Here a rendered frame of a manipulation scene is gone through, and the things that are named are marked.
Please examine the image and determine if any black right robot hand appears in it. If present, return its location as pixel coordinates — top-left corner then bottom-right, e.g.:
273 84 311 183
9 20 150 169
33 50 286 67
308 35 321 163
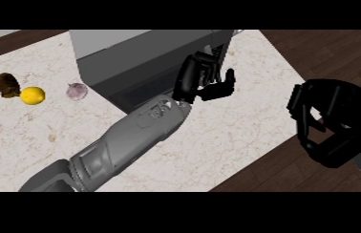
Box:
286 78 361 169

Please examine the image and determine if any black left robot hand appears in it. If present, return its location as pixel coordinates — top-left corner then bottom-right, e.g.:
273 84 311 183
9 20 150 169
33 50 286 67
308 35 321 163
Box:
170 51 237 105

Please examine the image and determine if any dark grey microwave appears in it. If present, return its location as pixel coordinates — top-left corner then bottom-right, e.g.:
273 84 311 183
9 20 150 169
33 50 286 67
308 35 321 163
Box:
68 29 246 115

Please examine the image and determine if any pale purple garlic bulb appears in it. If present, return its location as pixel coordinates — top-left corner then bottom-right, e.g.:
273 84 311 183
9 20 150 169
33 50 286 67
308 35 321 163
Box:
65 82 91 101

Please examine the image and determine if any yellow lemon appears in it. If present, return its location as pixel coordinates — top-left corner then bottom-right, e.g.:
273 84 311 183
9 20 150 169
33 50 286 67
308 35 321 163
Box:
18 86 46 106

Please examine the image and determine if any dark brown round object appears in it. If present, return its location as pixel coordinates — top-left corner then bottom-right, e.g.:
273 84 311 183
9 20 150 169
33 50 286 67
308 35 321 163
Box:
0 72 23 99

